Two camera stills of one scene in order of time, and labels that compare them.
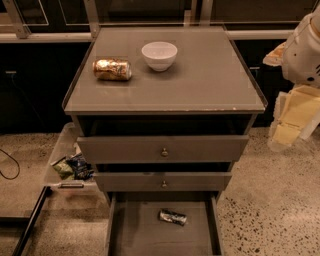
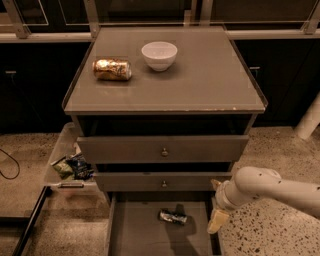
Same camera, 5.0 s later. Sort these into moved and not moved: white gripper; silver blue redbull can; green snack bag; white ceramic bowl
Moved: white gripper
Not moved: green snack bag; silver blue redbull can; white ceramic bowl
